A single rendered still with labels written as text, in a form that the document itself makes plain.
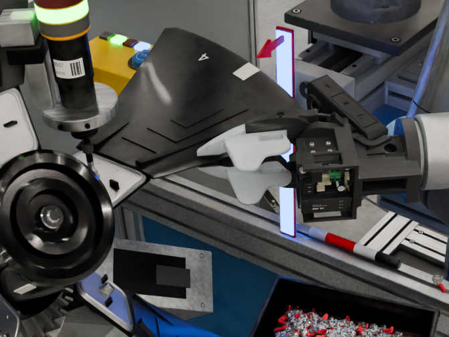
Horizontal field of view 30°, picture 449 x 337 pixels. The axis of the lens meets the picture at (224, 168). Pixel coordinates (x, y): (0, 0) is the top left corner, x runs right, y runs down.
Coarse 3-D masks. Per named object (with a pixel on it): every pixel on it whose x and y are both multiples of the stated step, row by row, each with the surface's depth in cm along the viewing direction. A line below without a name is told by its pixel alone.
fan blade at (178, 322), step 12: (132, 300) 81; (144, 300) 82; (132, 312) 78; (144, 312) 80; (156, 312) 82; (168, 312) 87; (144, 324) 76; (156, 324) 80; (168, 324) 82; (180, 324) 85; (192, 324) 88; (144, 336) 75; (156, 336) 76; (168, 336) 79; (180, 336) 82; (192, 336) 85; (204, 336) 87; (216, 336) 89
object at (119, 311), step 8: (96, 272) 82; (88, 280) 78; (96, 280) 80; (80, 288) 74; (88, 288) 76; (96, 288) 77; (88, 296) 73; (96, 296) 75; (104, 296) 77; (112, 296) 79; (120, 296) 81; (96, 304) 74; (104, 304) 75; (112, 304) 77; (120, 304) 79; (128, 304) 80; (104, 312) 74; (112, 312) 74; (120, 312) 77; (128, 312) 78; (120, 320) 75; (128, 320) 76; (128, 328) 75
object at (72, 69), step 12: (84, 36) 72; (60, 48) 71; (72, 48) 71; (84, 48) 72; (60, 60) 72; (72, 60) 72; (84, 60) 72; (60, 72) 73; (72, 72) 72; (84, 72) 73; (60, 84) 74; (72, 84) 73; (84, 84) 74; (60, 96) 75; (72, 96) 74; (84, 96) 74; (72, 108) 75; (72, 132) 77; (84, 132) 77; (96, 132) 78
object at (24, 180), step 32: (32, 160) 70; (64, 160) 72; (0, 192) 68; (32, 192) 70; (64, 192) 72; (96, 192) 73; (0, 224) 67; (32, 224) 70; (64, 224) 71; (96, 224) 73; (0, 256) 66; (32, 256) 69; (64, 256) 70; (96, 256) 71; (0, 288) 71; (64, 288) 71
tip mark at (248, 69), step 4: (248, 64) 97; (240, 68) 96; (244, 68) 96; (248, 68) 96; (252, 68) 96; (256, 68) 96; (236, 72) 95; (240, 72) 95; (244, 72) 95; (248, 72) 96; (252, 72) 96; (240, 76) 95; (244, 76) 95; (248, 76) 95
